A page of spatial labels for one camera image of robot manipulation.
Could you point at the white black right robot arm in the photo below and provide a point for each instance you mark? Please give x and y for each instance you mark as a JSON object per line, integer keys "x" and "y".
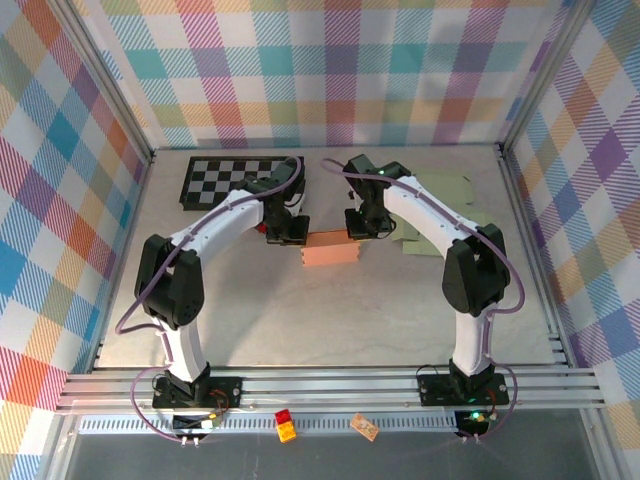
{"x": 425, "y": 210}

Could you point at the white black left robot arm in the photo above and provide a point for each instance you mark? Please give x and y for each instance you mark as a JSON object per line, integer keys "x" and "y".
{"x": 225, "y": 225}

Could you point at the black grey chessboard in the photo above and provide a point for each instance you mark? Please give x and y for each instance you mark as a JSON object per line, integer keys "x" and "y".
{"x": 215, "y": 180}

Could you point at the red yellow toy bricks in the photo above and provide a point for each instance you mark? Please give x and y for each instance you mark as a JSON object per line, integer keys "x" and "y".
{"x": 285, "y": 425}

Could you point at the small orange printed tag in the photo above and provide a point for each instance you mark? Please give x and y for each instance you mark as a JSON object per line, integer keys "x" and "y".
{"x": 364, "y": 426}

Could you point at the small black circuit board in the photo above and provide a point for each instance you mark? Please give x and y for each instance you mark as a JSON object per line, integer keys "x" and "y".
{"x": 470, "y": 425}
{"x": 192, "y": 422}

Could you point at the aluminium rail beam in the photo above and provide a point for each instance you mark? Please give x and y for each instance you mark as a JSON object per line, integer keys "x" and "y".
{"x": 325, "y": 387}

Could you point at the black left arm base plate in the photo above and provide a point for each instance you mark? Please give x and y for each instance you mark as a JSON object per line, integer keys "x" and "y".
{"x": 225, "y": 392}

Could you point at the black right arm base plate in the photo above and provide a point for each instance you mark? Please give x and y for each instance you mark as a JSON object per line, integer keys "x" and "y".
{"x": 435, "y": 392}

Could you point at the aluminium corner post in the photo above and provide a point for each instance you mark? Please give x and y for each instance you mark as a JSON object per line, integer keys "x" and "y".
{"x": 105, "y": 75}
{"x": 544, "y": 75}

